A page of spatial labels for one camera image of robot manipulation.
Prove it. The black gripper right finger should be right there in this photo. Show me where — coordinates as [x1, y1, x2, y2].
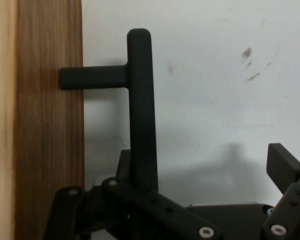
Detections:
[260, 142, 300, 240]

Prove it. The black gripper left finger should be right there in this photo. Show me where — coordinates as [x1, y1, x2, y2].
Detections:
[43, 149, 224, 240]

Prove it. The brown wooden drawer cabinet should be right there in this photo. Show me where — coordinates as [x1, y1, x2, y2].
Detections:
[0, 0, 19, 240]

